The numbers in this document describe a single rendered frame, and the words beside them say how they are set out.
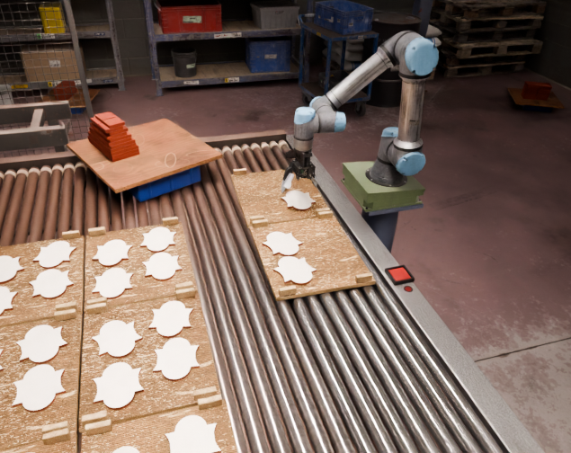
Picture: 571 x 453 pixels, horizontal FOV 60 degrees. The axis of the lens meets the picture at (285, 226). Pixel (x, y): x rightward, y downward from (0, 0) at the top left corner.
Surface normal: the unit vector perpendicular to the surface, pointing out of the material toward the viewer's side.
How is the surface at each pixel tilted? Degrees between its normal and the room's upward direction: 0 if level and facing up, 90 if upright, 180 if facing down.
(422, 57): 83
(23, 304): 0
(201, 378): 0
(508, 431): 0
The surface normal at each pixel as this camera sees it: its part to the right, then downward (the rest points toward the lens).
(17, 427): 0.03, -0.82
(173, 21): 0.30, 0.56
